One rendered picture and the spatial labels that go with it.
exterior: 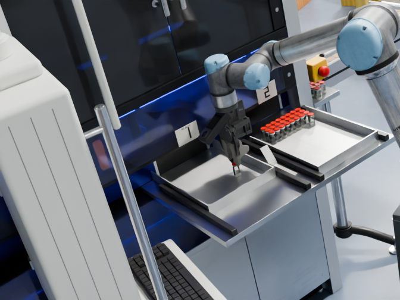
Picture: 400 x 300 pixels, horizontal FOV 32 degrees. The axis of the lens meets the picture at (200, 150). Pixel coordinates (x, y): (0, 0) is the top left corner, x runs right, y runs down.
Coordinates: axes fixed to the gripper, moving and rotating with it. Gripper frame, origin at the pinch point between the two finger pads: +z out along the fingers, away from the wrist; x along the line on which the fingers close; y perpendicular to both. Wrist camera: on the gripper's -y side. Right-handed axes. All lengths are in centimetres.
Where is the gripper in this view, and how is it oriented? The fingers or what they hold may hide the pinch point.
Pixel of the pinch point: (233, 162)
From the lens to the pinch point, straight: 219.1
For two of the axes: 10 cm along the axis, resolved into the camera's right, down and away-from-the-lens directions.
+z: 2.2, 8.5, 4.7
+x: -5.6, -2.8, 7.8
